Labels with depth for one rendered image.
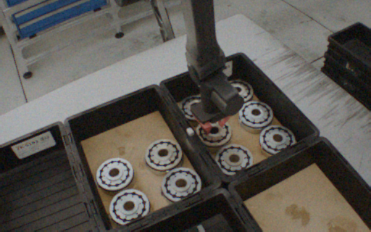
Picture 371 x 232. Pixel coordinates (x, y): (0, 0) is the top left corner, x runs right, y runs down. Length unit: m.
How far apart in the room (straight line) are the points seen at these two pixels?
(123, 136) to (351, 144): 0.76
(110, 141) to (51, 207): 0.26
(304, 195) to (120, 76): 0.89
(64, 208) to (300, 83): 0.97
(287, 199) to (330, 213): 0.12
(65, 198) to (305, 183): 0.65
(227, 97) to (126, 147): 0.38
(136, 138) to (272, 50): 0.77
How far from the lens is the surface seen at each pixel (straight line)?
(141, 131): 1.06
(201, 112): 0.90
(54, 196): 1.01
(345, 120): 1.31
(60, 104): 1.43
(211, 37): 0.70
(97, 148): 1.05
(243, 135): 1.02
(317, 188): 0.96
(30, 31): 2.73
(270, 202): 0.91
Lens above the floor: 1.63
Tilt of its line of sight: 47 degrees down
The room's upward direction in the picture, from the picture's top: 6 degrees counter-clockwise
